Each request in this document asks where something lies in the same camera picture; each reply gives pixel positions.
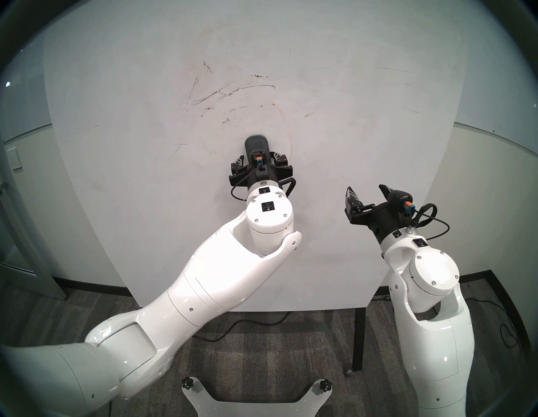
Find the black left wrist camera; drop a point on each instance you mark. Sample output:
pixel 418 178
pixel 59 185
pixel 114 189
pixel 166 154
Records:
pixel 259 159

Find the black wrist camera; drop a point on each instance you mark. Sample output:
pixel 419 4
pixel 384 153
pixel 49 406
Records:
pixel 259 159
pixel 401 201

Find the dark grey whiteboard eraser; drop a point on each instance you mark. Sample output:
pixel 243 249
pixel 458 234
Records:
pixel 257 143

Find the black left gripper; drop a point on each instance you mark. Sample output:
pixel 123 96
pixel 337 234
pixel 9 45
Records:
pixel 264 173

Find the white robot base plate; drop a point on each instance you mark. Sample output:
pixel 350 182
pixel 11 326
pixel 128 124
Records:
pixel 256 410

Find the wall glass board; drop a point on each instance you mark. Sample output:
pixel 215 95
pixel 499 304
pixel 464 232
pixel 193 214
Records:
pixel 498 105
pixel 25 96

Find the large white whiteboard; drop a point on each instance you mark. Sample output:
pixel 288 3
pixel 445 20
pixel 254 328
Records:
pixel 147 126

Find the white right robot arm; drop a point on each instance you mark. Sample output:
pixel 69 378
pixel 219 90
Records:
pixel 433 302

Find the glass door with grey frame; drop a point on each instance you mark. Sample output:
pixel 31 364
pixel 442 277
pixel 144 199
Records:
pixel 23 252

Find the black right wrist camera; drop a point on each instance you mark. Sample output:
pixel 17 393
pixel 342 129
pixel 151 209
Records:
pixel 401 201

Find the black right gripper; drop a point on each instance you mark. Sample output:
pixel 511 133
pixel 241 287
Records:
pixel 380 220

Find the black star knob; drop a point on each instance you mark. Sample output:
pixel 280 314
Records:
pixel 325 385
pixel 188 383

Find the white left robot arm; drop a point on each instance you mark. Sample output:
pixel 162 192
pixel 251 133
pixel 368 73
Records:
pixel 201 294

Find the white wall light switch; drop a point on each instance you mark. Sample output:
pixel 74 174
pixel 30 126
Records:
pixel 14 158

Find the black table leg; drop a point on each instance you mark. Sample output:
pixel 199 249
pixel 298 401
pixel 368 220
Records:
pixel 358 336

